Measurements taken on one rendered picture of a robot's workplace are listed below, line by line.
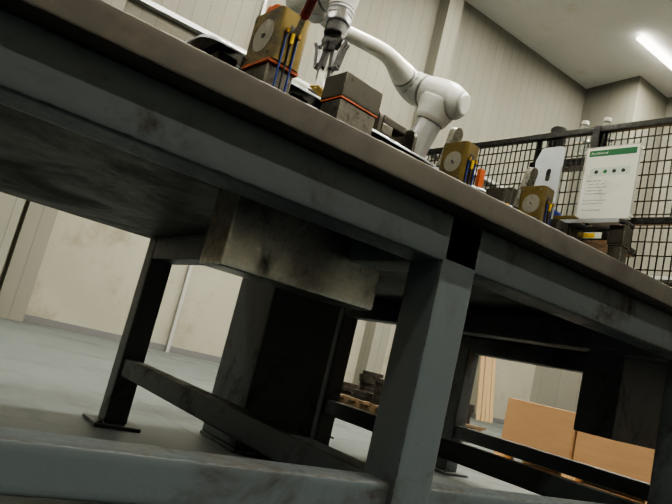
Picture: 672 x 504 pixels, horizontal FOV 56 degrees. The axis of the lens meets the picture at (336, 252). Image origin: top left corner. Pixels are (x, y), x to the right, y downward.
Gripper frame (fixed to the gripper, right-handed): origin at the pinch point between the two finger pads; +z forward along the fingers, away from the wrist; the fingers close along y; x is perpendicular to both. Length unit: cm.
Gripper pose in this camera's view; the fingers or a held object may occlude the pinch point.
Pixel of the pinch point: (322, 80)
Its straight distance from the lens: 214.4
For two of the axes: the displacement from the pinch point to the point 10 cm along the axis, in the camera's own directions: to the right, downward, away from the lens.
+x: 4.8, 2.6, 8.4
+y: 8.5, 1.1, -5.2
